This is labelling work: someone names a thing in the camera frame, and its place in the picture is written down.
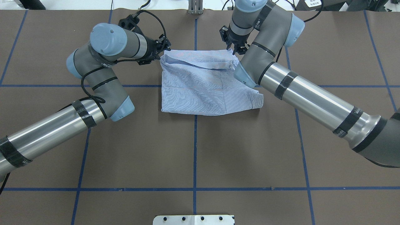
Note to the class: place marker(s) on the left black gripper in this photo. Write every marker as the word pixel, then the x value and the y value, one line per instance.
pixel 152 49

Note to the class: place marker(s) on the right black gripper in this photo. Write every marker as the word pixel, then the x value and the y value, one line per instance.
pixel 235 41

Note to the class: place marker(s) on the blue striped button shirt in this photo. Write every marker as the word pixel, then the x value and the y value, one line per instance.
pixel 202 82

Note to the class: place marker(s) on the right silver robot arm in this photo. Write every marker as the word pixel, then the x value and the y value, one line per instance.
pixel 258 30

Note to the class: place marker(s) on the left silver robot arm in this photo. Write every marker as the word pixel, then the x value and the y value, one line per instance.
pixel 105 98

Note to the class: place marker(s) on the aluminium frame post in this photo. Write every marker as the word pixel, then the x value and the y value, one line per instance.
pixel 195 7

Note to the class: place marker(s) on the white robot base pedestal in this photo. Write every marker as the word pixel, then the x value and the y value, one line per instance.
pixel 194 220

